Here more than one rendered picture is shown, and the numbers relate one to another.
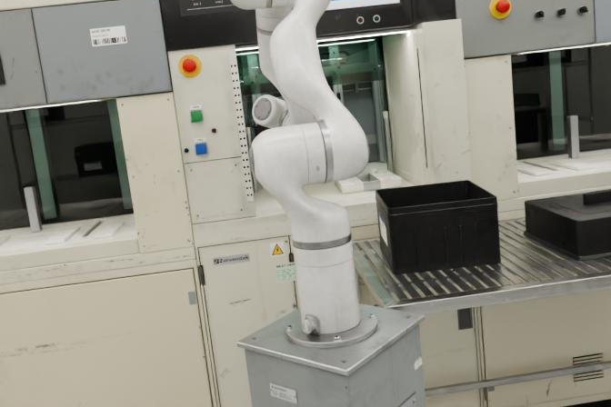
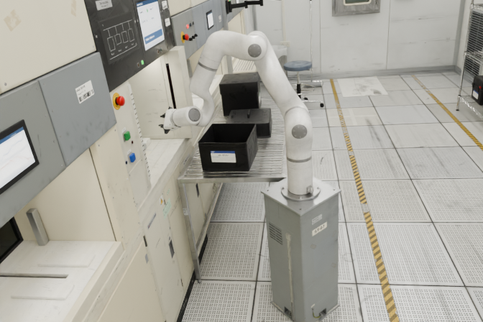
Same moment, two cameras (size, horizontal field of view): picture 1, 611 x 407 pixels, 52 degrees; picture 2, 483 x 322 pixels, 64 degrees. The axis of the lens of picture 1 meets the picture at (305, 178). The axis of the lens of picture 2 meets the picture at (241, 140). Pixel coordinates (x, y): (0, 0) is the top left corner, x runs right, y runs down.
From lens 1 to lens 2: 2.00 m
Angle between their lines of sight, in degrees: 73
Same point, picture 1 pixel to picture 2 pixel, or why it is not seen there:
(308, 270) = (309, 167)
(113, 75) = (93, 123)
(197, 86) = (121, 114)
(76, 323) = not seen: outside the picture
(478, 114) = not seen: hidden behind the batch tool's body
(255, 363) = (305, 217)
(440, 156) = not seen: hidden behind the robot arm
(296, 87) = (292, 94)
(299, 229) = (307, 153)
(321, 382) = (330, 202)
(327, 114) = (299, 103)
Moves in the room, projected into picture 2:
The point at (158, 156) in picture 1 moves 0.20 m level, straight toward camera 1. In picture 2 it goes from (118, 175) to (169, 169)
